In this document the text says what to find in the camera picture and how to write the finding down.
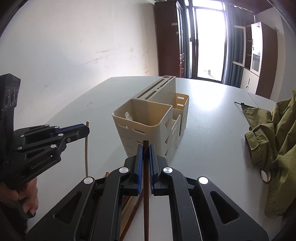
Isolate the person's left hand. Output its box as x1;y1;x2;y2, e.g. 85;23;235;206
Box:
1;178;39;215

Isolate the dark blue curtain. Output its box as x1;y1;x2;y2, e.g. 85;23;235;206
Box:
222;3;254;88

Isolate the tape roll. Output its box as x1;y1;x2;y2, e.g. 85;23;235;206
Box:
260;169;271;183

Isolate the glass door cabinet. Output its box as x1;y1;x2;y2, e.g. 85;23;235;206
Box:
233;22;278;99

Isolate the olive green jacket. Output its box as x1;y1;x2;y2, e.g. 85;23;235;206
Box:
240;96;295;216

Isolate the white slotted utensil holder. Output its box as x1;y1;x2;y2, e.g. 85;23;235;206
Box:
112;76;189;162

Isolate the dark brown wooden wardrobe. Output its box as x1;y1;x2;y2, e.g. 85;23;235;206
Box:
154;1;185;78

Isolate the balcony glass door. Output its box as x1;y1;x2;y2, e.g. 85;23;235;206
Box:
184;1;227;83

